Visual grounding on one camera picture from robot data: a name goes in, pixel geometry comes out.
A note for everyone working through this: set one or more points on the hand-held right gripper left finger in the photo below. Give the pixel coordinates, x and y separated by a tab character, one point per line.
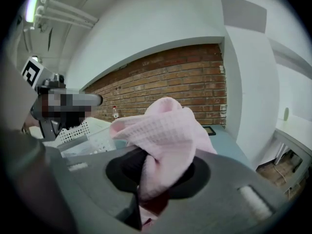
97	191

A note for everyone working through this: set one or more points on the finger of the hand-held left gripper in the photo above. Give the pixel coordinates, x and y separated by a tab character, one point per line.
95	100

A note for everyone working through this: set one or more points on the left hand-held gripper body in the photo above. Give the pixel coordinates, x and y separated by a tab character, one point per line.
34	73

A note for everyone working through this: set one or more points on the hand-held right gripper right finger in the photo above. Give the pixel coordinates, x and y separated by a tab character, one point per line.
231	203

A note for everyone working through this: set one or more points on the white plastic laundry basket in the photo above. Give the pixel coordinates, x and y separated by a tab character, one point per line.
73	133

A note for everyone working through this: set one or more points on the pink garment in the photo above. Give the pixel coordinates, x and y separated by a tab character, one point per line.
170	135

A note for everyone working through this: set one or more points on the plastic bottle with red label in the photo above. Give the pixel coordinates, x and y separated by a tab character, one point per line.
115	112

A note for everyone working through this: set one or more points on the white ceiling pipe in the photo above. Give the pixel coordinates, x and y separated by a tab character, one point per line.
63	17
68	8

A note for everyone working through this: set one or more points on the white desk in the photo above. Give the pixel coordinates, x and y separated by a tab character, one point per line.
290	140

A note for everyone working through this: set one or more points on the small black picture frame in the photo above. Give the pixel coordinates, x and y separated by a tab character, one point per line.
209	130

